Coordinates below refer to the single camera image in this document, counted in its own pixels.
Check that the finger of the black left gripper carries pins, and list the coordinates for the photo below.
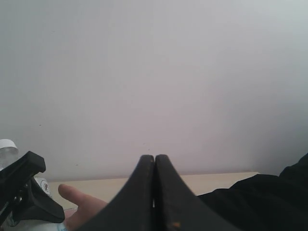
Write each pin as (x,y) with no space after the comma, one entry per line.
(36,204)
(16,175)

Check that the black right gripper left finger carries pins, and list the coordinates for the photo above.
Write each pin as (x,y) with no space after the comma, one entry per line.
(131,208)

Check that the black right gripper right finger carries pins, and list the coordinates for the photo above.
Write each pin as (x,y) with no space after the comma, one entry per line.
(176,207)

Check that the clear bottle green white label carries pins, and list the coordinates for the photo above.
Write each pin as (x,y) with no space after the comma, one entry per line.
(9,154)

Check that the black sleeved forearm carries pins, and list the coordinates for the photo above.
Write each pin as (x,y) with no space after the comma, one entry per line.
(265,202)

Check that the person's open hand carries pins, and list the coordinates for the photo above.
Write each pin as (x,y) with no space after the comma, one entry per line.
(87,206)

